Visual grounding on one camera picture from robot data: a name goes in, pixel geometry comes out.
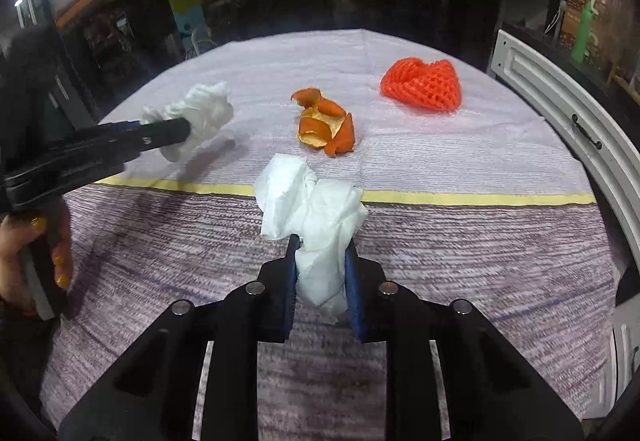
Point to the red foam fruit net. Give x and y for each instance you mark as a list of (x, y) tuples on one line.
[(425, 83)]

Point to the person's left hand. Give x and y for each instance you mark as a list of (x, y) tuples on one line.
[(10, 261)]

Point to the white cabinet door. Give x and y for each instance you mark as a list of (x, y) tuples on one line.
[(540, 91), (617, 361)]

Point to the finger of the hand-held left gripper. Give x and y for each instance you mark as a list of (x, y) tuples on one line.
[(165, 133), (120, 124)]

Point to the white tissue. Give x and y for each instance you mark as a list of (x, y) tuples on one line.
[(310, 216), (205, 108)]

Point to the yellow and blue poster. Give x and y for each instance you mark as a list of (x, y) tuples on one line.
[(186, 11)]

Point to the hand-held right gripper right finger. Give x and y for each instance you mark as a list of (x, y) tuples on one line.
[(355, 291)]

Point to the orange peel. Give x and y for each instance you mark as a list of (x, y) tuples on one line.
[(325, 126)]

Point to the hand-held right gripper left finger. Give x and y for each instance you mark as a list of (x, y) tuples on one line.
[(289, 286)]

